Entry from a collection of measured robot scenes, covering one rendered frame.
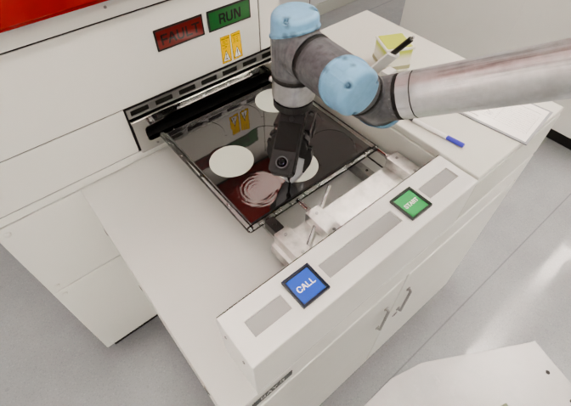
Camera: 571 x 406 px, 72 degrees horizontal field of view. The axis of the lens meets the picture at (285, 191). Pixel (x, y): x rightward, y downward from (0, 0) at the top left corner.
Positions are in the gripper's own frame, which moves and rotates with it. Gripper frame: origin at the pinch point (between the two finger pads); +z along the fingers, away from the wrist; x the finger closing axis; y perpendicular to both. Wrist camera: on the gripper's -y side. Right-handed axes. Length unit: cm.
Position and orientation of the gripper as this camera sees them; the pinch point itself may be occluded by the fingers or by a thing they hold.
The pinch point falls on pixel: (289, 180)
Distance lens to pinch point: 83.5
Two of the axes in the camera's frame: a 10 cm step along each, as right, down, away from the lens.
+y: 2.7, -7.4, 6.2
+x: -9.6, -2.1, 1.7
